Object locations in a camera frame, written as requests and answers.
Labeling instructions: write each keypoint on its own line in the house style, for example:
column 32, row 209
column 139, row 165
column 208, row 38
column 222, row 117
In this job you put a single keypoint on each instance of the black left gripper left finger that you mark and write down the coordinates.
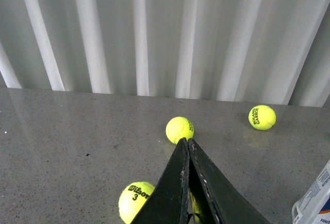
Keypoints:
column 169, row 201

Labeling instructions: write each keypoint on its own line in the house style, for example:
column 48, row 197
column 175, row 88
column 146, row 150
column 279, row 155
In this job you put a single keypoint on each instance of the Roland Garros tennis ball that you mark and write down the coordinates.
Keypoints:
column 262, row 117

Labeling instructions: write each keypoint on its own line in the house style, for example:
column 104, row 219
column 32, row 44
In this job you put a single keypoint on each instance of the Head Team tennis ball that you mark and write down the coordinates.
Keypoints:
column 178, row 128

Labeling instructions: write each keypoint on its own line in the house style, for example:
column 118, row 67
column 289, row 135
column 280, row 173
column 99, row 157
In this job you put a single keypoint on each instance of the white pleated curtain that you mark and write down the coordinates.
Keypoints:
column 264, row 51

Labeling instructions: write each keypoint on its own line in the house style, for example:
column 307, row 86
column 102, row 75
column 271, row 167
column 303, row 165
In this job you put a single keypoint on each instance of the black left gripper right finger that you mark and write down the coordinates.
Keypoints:
column 213, row 198

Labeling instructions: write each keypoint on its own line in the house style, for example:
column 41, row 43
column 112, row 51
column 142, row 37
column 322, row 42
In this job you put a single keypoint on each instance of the Wilson tennis ball can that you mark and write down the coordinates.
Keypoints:
column 313, row 207

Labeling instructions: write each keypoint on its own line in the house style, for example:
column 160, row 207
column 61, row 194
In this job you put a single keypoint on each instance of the Wilson 3 tennis ball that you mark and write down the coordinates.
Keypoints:
column 133, row 198

